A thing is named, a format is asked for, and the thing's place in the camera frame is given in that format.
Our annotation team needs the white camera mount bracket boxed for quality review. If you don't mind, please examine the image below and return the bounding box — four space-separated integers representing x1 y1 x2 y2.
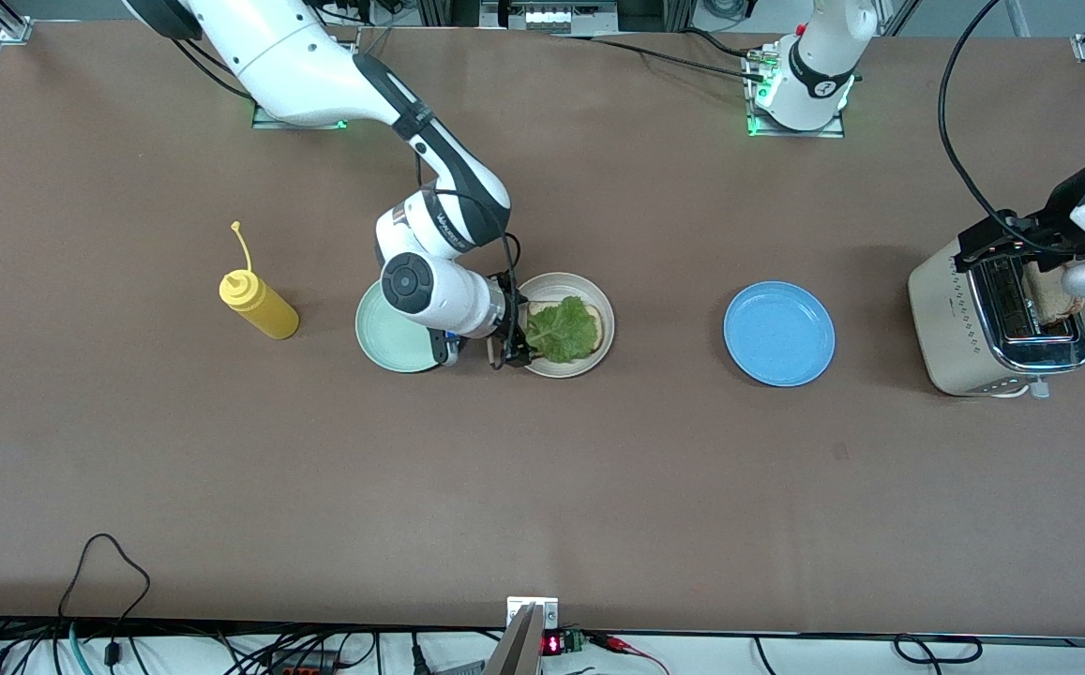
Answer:
507 597 559 629

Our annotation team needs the thin black cable loop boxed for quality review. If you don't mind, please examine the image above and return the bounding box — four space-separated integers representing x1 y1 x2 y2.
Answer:
57 533 151 657

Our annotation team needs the toasted bread slice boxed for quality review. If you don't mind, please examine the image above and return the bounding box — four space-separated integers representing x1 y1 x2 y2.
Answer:
1023 261 1085 326
527 301 606 359

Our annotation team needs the mint green plate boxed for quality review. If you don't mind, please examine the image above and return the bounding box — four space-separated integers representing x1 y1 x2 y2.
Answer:
354 278 442 375

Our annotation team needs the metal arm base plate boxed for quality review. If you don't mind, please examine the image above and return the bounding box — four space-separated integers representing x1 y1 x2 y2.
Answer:
746 47 846 139
251 26 361 130

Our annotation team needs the black coiled cable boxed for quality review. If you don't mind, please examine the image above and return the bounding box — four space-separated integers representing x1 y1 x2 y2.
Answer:
894 635 984 665

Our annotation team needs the grey metal camera bar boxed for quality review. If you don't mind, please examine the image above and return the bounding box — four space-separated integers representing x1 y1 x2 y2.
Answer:
484 603 543 675

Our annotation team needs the blue plate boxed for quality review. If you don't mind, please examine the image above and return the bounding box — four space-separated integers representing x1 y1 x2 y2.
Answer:
723 280 836 388

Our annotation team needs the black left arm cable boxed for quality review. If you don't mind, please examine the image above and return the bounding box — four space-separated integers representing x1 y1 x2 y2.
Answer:
937 0 1077 252

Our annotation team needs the beige plate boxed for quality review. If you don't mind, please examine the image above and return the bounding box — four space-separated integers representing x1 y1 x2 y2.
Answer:
503 272 616 380

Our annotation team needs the green lettuce leaf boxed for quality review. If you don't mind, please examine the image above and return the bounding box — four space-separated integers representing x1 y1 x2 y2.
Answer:
524 295 602 366

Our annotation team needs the cream and chrome toaster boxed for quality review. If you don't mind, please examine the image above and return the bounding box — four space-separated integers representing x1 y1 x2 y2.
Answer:
907 223 1085 400

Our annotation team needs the lit control box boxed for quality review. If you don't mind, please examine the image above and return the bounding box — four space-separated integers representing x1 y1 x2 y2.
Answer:
479 0 620 36

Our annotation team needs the yellow squeeze bottle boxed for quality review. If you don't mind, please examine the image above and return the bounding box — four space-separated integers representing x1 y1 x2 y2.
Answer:
218 220 301 341

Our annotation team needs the black cable to arm base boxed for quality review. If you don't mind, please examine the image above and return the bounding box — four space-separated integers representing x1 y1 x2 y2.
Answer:
551 33 773 83

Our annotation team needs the red clip lead wire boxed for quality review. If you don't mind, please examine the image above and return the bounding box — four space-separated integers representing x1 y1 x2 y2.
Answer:
589 633 670 674

